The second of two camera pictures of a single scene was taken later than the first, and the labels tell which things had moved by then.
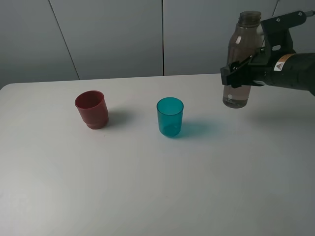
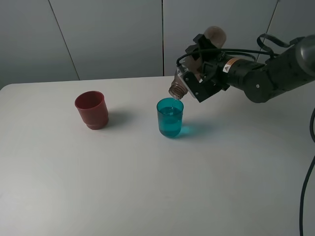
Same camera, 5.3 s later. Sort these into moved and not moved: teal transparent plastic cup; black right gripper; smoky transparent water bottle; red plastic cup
Moved: smoky transparent water bottle; black right gripper
Not moved: teal transparent plastic cup; red plastic cup
